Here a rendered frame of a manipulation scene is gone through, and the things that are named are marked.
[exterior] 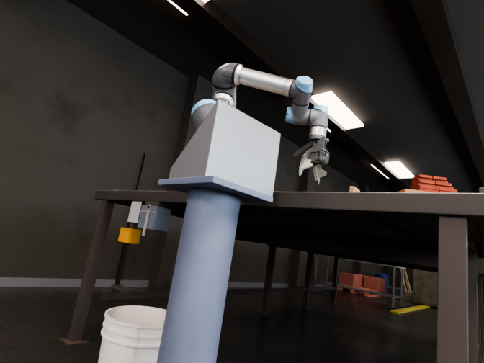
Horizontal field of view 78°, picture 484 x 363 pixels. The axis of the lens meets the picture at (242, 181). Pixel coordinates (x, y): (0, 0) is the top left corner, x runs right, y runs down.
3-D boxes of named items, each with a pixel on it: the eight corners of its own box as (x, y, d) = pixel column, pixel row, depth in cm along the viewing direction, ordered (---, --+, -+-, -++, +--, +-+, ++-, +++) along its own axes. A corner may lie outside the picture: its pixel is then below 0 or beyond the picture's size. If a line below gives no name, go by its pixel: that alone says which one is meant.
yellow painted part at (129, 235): (126, 243, 161) (135, 199, 166) (117, 241, 167) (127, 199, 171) (139, 244, 167) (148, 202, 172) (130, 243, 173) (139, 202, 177)
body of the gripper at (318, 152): (319, 160, 129) (322, 134, 131) (302, 161, 135) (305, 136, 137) (328, 165, 134) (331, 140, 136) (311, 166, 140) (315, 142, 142)
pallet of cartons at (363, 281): (355, 289, 811) (356, 274, 819) (386, 296, 757) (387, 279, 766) (336, 289, 730) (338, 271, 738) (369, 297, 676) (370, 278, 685)
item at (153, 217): (148, 236, 148) (155, 200, 152) (132, 233, 157) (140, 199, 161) (166, 238, 157) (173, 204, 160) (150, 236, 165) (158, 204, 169)
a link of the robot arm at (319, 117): (310, 110, 144) (328, 112, 143) (307, 131, 142) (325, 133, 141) (312, 102, 137) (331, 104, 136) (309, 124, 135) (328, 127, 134)
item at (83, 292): (67, 346, 170) (104, 199, 188) (59, 339, 178) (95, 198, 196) (88, 343, 179) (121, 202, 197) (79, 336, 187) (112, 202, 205)
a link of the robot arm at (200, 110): (197, 116, 102) (187, 97, 111) (199, 148, 111) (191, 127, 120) (230, 110, 105) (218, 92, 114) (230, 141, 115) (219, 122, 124)
